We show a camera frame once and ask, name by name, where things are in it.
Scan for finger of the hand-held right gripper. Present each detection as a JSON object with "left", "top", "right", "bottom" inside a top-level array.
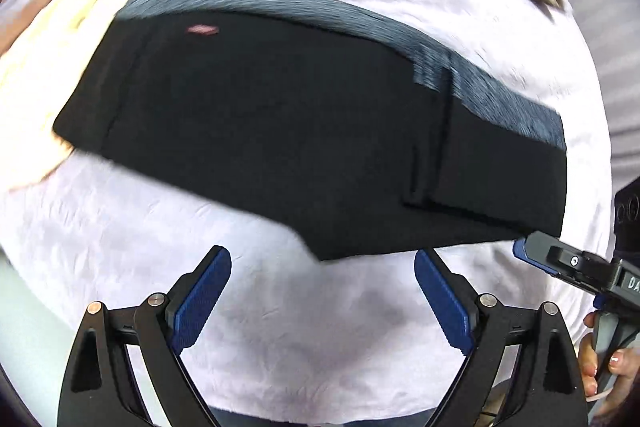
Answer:
[{"left": 512, "top": 231, "right": 621, "bottom": 292}]

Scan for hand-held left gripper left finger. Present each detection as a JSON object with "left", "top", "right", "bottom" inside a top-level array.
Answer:
[{"left": 57, "top": 245, "right": 232, "bottom": 427}]

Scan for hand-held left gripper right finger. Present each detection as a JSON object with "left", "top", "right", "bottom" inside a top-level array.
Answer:
[{"left": 414, "top": 248, "right": 588, "bottom": 427}]

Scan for white wrinkled bed sheet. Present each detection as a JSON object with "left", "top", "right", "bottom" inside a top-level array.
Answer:
[{"left": 0, "top": 0, "right": 617, "bottom": 423}]

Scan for grey curtain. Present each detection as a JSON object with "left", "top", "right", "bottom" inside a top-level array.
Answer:
[{"left": 565, "top": 0, "right": 640, "bottom": 188}]

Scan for pale yellow garment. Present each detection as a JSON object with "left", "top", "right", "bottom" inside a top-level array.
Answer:
[{"left": 0, "top": 0, "right": 149, "bottom": 194}]

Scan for black pants with floral stripes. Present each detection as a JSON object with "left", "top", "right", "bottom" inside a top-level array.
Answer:
[{"left": 52, "top": 0, "right": 568, "bottom": 263}]

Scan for person's right hand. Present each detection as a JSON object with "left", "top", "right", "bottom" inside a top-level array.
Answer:
[{"left": 577, "top": 311, "right": 640, "bottom": 418}]

